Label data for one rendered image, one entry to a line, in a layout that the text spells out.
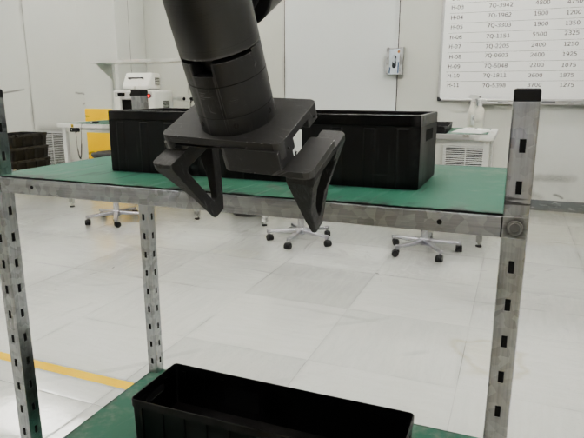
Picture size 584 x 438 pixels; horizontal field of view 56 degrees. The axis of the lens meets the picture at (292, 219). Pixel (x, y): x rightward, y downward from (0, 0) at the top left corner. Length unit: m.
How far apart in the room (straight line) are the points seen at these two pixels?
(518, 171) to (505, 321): 0.19
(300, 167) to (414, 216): 0.37
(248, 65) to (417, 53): 5.31
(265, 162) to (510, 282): 0.44
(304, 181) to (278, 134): 0.04
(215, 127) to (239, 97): 0.03
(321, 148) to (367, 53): 5.38
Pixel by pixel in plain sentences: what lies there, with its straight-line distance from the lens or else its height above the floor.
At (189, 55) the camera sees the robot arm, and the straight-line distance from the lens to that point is 0.38.
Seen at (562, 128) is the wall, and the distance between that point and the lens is 5.61.
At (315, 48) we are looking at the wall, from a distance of 5.94.
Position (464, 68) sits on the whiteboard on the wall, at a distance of 5.59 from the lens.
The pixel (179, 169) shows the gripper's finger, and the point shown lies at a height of 1.04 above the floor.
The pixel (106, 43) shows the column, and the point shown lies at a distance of 6.60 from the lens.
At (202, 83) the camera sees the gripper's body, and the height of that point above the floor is 1.10.
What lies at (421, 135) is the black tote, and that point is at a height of 1.03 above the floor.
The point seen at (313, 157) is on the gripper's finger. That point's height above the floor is 1.05.
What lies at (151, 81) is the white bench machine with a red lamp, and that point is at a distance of 5.36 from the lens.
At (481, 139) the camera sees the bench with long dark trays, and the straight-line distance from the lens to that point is 4.03.
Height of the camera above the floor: 1.10
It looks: 13 degrees down
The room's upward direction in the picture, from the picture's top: straight up
